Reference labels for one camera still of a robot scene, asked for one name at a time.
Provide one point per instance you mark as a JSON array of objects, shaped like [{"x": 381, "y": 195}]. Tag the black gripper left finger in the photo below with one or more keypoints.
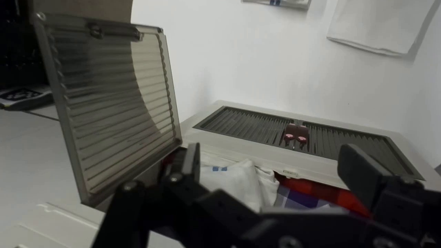
[{"x": 189, "y": 160}]

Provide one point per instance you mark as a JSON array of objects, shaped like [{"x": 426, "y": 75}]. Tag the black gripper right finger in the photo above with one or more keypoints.
[{"x": 363, "y": 176}]

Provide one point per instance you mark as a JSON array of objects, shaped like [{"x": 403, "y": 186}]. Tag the red and blue checked cloth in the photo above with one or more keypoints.
[{"x": 321, "y": 193}]

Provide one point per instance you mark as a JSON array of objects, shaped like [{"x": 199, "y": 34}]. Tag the white stacked storage cabinet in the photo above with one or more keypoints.
[{"x": 239, "y": 149}]

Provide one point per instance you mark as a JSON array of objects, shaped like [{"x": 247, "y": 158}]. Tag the white towel with blue print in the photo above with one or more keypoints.
[{"x": 243, "y": 183}]

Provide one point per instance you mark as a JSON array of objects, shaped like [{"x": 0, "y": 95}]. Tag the flat folded white towel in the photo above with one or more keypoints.
[{"x": 381, "y": 22}]

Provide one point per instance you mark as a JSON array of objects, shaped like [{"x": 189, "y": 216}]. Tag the black white patterned box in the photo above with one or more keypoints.
[{"x": 21, "y": 95}]

